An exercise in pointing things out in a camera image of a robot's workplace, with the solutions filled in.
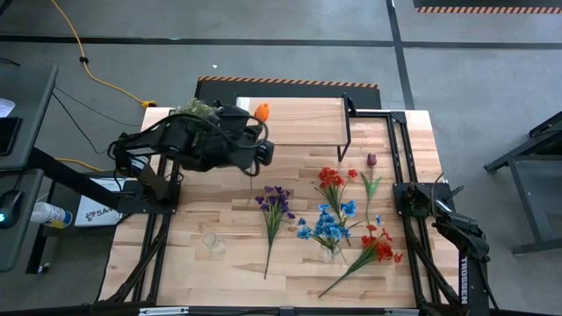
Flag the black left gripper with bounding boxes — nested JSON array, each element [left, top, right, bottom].
[[205, 103, 276, 173]]

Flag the orange artificial tulip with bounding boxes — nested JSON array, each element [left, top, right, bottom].
[[248, 102, 272, 178]]

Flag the purple artificial flower bunch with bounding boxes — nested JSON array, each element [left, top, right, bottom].
[[254, 184, 297, 281]]

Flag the blue artificial flower bunch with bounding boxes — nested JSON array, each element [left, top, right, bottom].
[[296, 199, 359, 255]]

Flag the clear glass vase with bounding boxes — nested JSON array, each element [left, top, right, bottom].
[[200, 231, 227, 258], [319, 243, 346, 264]]

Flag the red artificial flower bunch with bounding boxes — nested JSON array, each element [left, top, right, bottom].
[[318, 213, 404, 299], [313, 166, 359, 247]]

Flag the green potted plant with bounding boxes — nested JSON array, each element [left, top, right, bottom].
[[169, 97, 220, 146]]

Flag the maroon artificial tulip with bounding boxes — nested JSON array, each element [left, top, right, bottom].
[[360, 152, 383, 226]]

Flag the white box with logo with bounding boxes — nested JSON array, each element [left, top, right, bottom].
[[73, 176, 135, 228]]

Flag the white spray bottle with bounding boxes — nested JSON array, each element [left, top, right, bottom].
[[29, 200, 75, 230]]

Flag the grey desk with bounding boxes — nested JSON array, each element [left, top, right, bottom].
[[0, 168, 45, 274], [0, 64, 60, 173]]

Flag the black tablet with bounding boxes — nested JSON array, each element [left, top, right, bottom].
[[0, 115, 22, 157]]

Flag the black computer mouse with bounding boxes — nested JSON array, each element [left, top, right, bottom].
[[0, 189, 24, 230]]

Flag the black metal cart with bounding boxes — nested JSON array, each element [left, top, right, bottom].
[[484, 111, 562, 256]]

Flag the white paper sheet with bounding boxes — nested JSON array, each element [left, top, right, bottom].
[[0, 97, 17, 119]]

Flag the wooden shelf black metal frame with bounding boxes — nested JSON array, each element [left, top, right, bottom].
[[231, 93, 357, 163]]

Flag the yellow cable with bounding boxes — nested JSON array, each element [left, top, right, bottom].
[[54, 156, 106, 173], [49, 0, 158, 110]]

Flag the thin black floor cable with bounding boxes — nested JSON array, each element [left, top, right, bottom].
[[51, 91, 115, 155], [51, 85, 142, 129]]

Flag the silver aluminium rail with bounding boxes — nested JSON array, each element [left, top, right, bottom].
[[385, 308, 435, 316], [138, 305, 191, 316]]

